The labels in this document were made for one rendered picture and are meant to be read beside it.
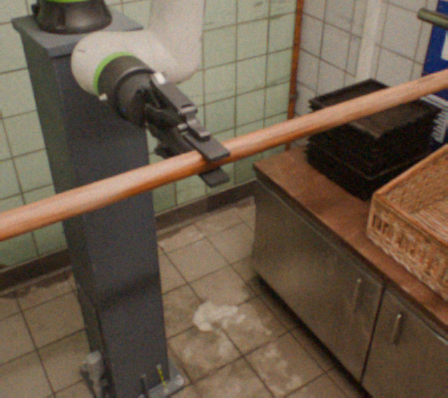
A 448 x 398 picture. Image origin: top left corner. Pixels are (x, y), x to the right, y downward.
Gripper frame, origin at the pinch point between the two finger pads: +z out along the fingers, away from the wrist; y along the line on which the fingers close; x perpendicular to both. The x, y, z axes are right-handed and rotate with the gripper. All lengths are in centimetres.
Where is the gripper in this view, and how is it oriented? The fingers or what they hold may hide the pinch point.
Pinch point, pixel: (206, 157)
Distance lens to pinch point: 68.9
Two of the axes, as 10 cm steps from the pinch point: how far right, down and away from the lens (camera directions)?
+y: 0.0, 8.2, 5.7
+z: 5.3, 4.9, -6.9
